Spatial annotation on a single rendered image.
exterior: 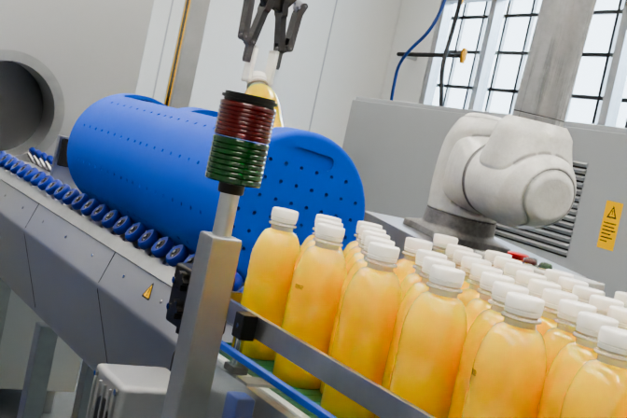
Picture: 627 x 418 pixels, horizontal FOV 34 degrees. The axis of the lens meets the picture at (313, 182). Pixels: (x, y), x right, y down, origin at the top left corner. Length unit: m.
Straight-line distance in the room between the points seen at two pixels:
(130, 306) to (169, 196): 0.24
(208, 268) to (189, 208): 0.65
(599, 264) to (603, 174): 0.28
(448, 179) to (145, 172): 0.62
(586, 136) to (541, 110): 1.38
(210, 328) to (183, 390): 0.07
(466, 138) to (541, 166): 0.25
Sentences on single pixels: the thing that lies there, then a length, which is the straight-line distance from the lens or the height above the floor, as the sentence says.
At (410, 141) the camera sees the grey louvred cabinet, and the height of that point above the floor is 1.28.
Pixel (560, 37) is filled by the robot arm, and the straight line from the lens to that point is 1.99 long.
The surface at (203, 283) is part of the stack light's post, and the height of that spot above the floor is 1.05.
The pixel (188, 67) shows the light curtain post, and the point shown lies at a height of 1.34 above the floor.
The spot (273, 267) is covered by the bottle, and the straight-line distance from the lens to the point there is 1.45.
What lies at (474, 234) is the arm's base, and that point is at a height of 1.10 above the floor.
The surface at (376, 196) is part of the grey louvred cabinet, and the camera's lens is 4.47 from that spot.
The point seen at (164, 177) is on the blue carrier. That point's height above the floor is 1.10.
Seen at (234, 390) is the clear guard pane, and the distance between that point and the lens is 1.27.
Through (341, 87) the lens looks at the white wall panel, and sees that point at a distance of 7.31.
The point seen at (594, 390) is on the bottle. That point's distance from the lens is 0.95.
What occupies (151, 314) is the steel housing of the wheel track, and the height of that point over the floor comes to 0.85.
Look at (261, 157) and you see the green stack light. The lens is 1.12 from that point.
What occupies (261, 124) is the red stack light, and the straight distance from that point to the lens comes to 1.11.
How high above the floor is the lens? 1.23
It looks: 3 degrees down
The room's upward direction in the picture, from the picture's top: 12 degrees clockwise
